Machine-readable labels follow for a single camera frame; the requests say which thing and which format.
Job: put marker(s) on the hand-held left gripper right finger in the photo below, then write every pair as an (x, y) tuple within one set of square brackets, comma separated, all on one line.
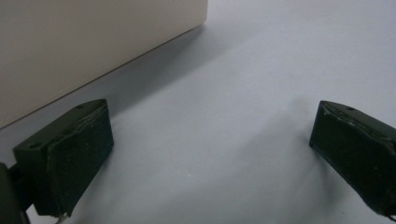
[(358, 149)]

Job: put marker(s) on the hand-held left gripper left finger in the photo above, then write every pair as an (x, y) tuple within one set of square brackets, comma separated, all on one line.
[(77, 155)]

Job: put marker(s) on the white box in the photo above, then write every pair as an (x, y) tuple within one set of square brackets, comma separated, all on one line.
[(77, 46)]

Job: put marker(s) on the white table mat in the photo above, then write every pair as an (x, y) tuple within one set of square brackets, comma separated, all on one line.
[(218, 130)]

